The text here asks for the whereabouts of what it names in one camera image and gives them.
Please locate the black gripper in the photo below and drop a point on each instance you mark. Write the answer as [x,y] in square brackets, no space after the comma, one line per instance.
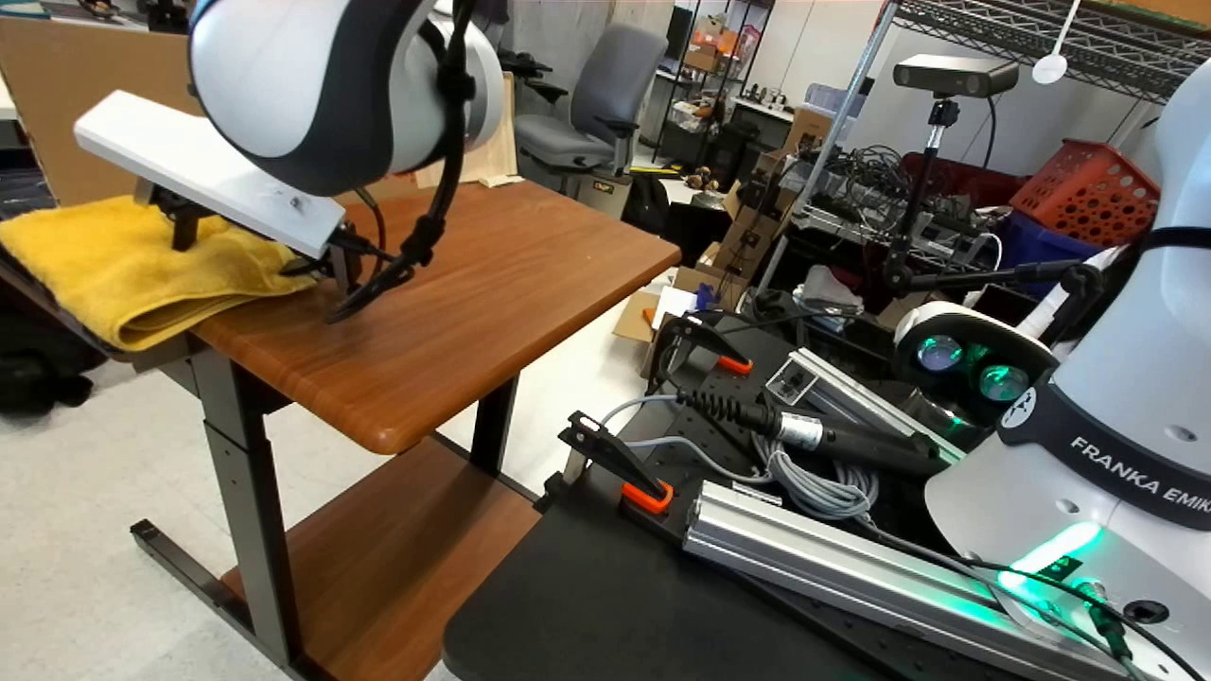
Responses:
[161,199]

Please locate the yellow towel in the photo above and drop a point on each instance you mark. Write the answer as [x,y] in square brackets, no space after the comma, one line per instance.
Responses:
[101,279]

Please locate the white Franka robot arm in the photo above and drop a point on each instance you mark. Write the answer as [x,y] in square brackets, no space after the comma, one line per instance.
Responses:
[317,78]

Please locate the brown cardboard sheet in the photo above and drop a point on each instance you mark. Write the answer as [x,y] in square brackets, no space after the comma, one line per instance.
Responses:
[43,78]

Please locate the light wooden panel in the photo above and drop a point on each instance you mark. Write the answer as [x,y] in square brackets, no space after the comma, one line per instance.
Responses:
[494,139]

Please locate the gray office chair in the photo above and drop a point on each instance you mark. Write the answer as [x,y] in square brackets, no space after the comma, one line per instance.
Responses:
[617,90]

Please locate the black perforated mounting board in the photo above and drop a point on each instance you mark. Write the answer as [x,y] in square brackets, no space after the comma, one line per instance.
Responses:
[569,608]

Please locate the blue plastic bin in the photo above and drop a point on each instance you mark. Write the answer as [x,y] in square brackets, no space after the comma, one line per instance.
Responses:
[1029,248]

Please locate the white round hanging lamp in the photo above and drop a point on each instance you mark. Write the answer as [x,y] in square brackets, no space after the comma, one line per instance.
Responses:
[1049,66]

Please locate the red plastic crate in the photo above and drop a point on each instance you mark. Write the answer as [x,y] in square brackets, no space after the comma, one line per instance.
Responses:
[1085,191]

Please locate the silver metal bracket box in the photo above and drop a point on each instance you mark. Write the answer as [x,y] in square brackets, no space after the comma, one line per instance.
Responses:
[808,380]

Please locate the aluminium extrusion rail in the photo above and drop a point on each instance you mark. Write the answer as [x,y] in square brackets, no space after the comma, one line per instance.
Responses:
[820,543]

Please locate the black camera tripod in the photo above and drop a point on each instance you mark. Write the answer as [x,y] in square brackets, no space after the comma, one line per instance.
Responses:
[938,163]

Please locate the gray camera on tripod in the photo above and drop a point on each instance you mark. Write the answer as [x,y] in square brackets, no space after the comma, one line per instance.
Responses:
[953,72]

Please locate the stereo camera green lenses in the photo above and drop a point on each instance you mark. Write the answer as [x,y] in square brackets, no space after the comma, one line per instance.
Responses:
[969,352]

